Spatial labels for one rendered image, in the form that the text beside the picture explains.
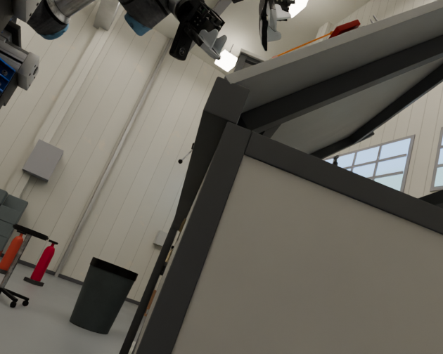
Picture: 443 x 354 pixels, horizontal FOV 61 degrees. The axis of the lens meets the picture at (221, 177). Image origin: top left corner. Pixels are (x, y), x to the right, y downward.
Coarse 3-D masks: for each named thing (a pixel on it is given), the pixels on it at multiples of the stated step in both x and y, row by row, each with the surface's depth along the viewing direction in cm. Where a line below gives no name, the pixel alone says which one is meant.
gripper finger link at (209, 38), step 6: (204, 30) 96; (216, 30) 94; (198, 36) 96; (204, 36) 96; (210, 36) 95; (216, 36) 94; (204, 42) 95; (210, 42) 95; (204, 48) 95; (210, 48) 95; (210, 54) 95; (216, 54) 95
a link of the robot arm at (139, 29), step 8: (136, 0) 103; (144, 0) 105; (152, 0) 107; (128, 8) 105; (136, 8) 105; (144, 8) 106; (152, 8) 107; (160, 8) 108; (128, 16) 108; (136, 16) 107; (144, 16) 107; (152, 16) 108; (160, 16) 109; (136, 24) 108; (144, 24) 109; (152, 24) 110; (136, 32) 110; (144, 32) 111
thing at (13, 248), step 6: (24, 234) 539; (12, 240) 531; (18, 240) 530; (12, 246) 526; (18, 246) 530; (6, 252) 524; (12, 252) 524; (6, 258) 520; (12, 258) 525; (0, 264) 518; (6, 264) 519; (0, 270) 511; (6, 270) 520
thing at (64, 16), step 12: (48, 0) 139; (60, 0) 139; (72, 0) 138; (84, 0) 139; (36, 12) 139; (48, 12) 140; (60, 12) 141; (72, 12) 142; (36, 24) 142; (48, 24) 142; (60, 24) 144; (48, 36) 146
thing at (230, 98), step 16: (224, 80) 58; (224, 96) 57; (240, 96) 57; (208, 112) 56; (224, 112) 56; (240, 112) 57; (208, 128) 61; (208, 144) 67; (192, 160) 77; (208, 160) 74; (192, 176) 87; (192, 192) 100; (176, 224) 154
